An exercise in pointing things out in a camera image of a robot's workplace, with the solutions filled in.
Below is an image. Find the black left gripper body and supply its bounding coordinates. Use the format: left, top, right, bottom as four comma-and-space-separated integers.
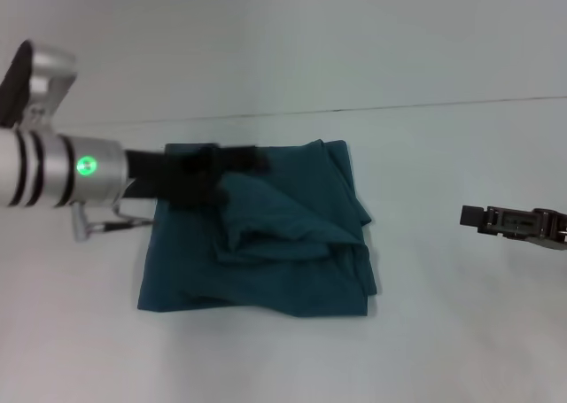
122, 145, 231, 212

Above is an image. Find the teal t-shirt with FREE print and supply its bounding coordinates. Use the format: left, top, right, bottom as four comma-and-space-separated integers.
136, 139, 379, 318

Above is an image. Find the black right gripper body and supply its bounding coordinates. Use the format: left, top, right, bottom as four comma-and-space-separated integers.
478, 205, 567, 252

